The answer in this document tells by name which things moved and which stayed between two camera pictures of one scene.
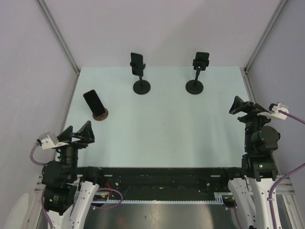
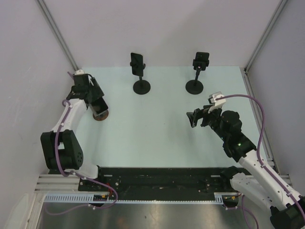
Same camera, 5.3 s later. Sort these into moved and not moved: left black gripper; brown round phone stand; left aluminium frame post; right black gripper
Moved: left black gripper; right black gripper
Not moved: left aluminium frame post; brown round phone stand
